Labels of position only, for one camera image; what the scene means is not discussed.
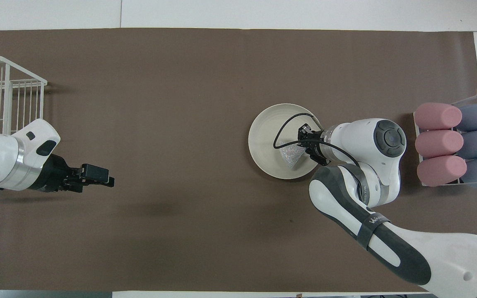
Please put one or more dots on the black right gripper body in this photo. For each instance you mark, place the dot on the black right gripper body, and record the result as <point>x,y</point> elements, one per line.
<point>319,147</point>

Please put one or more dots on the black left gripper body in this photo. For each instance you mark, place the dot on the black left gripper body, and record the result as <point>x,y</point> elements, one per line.
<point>54,178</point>

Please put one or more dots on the silver glitter sponge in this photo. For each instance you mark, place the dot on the silver glitter sponge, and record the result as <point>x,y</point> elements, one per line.
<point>291,157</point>

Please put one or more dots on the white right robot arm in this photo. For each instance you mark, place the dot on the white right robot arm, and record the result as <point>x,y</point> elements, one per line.
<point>429,256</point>

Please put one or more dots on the cream round plate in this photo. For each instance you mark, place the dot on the cream round plate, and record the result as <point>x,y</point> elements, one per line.
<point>263,136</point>

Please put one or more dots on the pink plastic cup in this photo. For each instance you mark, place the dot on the pink plastic cup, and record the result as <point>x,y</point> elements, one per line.
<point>435,116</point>
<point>437,143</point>
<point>439,170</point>

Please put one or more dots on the brown table mat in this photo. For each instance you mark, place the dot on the brown table mat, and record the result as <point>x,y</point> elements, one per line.
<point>180,82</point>

